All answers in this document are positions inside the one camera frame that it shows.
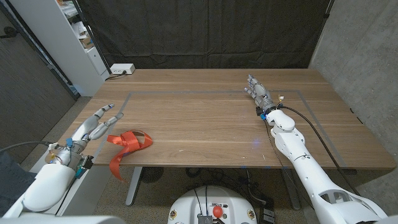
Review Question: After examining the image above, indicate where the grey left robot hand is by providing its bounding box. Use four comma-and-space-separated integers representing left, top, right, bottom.
46, 103, 124, 171

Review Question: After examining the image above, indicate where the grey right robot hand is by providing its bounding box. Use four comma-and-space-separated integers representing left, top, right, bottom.
244, 73, 276, 121

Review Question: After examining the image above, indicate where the orange satin ribbon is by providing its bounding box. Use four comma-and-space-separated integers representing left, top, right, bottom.
106, 129, 154, 183

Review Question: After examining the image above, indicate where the white power strip box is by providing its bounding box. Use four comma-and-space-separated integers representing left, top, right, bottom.
110, 63, 136, 75

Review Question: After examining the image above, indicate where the grey table leg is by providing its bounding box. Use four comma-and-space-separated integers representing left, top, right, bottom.
279, 169, 302, 211
125, 167, 144, 207

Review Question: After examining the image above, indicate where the round black floor fan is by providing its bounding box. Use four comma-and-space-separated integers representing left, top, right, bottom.
140, 167, 165, 184

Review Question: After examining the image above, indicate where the black fabric backdrop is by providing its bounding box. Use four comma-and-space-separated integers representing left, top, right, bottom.
76, 0, 331, 70

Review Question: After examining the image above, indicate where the person leg in jeans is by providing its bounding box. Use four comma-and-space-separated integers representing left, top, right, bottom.
0, 152, 37, 215

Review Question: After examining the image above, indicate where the small cardboard box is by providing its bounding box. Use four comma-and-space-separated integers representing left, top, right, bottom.
78, 33, 95, 49

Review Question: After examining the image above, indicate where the white shelf cabinet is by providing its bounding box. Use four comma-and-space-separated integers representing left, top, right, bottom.
9, 0, 110, 97

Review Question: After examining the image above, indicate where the black backdrop stand pole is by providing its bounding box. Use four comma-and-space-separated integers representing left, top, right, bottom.
71, 0, 113, 75

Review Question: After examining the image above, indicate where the black floor power strip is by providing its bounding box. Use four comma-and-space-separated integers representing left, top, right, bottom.
259, 198, 276, 224

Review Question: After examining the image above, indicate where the white robot torso base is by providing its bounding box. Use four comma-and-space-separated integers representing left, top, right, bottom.
167, 185, 258, 224

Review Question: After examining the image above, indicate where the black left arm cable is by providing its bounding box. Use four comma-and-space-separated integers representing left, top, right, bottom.
0, 141, 53, 154

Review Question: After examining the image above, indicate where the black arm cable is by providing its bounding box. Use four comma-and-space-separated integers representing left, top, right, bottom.
279, 105, 361, 197
0, 141, 53, 154

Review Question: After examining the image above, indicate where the black power strip cord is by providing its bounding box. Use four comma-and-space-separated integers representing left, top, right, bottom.
104, 70, 127, 82

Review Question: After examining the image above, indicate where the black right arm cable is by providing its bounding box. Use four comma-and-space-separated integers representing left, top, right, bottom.
279, 105, 361, 197

